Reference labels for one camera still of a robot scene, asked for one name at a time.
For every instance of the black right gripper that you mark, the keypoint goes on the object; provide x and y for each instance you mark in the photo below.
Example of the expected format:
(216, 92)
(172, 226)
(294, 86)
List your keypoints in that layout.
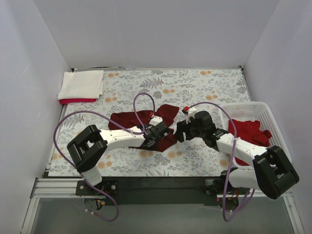
(182, 129)

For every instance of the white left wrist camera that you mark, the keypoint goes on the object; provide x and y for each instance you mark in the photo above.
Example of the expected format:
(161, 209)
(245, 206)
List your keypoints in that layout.
(154, 120)

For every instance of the floral patterned table mat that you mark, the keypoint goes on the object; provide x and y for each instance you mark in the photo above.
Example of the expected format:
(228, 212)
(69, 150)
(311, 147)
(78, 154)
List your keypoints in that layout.
(128, 90)

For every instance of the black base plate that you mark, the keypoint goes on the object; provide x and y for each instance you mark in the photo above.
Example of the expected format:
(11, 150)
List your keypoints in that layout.
(108, 186)
(214, 186)

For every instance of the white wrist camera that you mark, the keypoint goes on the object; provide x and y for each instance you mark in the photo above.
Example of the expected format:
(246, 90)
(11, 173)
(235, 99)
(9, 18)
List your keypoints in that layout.
(154, 120)
(189, 112)

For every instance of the bright red t-shirt in basket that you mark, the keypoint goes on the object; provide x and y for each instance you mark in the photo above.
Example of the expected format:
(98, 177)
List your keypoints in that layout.
(250, 132)

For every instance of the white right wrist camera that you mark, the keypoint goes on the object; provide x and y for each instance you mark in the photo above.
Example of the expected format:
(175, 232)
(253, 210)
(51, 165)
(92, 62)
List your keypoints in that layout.
(189, 112)

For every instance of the folded cream t-shirt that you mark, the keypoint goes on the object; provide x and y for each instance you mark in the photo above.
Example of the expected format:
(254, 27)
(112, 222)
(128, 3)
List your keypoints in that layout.
(85, 84)

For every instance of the aluminium frame rail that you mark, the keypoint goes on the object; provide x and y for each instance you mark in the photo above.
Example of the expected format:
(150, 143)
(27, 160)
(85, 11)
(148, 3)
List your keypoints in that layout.
(47, 188)

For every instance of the white plastic laundry basket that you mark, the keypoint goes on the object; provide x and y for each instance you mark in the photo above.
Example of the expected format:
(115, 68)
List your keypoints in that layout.
(243, 111)

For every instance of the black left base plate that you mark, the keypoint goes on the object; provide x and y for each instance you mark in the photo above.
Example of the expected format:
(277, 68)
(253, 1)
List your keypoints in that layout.
(108, 186)

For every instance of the folded pink-red t-shirt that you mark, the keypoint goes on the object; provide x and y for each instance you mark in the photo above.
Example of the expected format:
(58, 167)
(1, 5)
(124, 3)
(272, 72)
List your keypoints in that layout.
(77, 100)

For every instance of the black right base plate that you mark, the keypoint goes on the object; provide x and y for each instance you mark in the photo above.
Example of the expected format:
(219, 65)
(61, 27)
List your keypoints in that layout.
(214, 186)

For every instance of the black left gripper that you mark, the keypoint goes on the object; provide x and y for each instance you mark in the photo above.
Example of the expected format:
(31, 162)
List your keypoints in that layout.
(160, 129)

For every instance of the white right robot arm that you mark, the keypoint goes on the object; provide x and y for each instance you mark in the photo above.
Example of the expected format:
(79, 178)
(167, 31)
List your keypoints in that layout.
(271, 170)

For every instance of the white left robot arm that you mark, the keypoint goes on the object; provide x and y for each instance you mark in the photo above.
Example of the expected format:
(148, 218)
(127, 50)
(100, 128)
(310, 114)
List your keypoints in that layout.
(87, 148)

